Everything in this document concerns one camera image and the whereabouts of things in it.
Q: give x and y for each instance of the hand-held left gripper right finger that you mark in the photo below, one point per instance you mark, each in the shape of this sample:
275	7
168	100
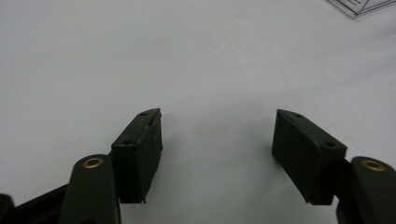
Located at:
303	155

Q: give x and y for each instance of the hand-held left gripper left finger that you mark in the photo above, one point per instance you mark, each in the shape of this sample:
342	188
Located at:
137	161

